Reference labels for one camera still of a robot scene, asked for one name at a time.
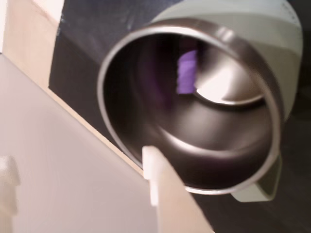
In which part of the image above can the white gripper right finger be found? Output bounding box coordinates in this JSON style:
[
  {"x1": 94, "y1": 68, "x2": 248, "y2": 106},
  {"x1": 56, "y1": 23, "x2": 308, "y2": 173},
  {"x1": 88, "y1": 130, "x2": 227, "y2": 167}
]
[{"x1": 142, "y1": 145, "x2": 215, "y2": 233}]

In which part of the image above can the steel cup with handle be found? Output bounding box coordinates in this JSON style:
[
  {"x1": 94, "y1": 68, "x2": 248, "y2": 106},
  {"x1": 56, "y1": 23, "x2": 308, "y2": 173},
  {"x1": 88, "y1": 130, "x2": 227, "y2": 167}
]
[{"x1": 96, "y1": 0, "x2": 304, "y2": 203}]

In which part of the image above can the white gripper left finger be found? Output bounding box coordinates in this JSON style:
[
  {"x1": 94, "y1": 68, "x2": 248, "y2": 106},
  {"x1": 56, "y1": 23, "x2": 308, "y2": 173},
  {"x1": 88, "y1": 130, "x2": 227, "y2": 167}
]
[{"x1": 0, "y1": 155, "x2": 21, "y2": 233}]

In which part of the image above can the purple ribbed pen grip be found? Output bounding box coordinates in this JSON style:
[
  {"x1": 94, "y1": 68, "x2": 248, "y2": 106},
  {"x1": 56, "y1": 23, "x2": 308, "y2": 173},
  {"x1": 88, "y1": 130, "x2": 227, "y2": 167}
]
[{"x1": 176, "y1": 50, "x2": 199, "y2": 95}]

